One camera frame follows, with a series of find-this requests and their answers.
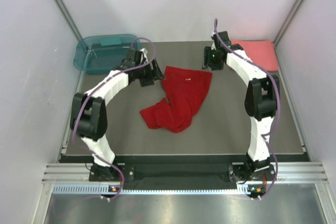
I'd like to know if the folded pink t-shirt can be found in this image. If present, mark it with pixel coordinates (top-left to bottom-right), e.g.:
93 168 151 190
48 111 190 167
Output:
231 39 279 72

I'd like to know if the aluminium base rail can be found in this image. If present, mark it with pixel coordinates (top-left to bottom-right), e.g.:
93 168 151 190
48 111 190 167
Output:
42 162 328 196

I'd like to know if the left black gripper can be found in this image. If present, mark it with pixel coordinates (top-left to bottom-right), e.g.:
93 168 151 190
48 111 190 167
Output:
135 58 165 87

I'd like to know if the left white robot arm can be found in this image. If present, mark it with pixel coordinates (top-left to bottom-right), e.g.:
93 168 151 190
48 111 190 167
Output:
70 48 165 182

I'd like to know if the red t-shirt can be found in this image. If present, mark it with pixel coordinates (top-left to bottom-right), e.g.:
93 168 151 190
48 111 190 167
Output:
140 66 213 133

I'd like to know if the black mounting plate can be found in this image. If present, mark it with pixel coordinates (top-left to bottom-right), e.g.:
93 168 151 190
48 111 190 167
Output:
89 163 275 190

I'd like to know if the teal plastic bin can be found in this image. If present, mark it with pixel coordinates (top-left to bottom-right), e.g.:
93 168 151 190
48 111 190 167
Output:
73 34 142 74

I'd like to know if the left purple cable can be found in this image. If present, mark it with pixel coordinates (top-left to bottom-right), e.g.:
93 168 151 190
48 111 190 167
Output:
71 37 158 200

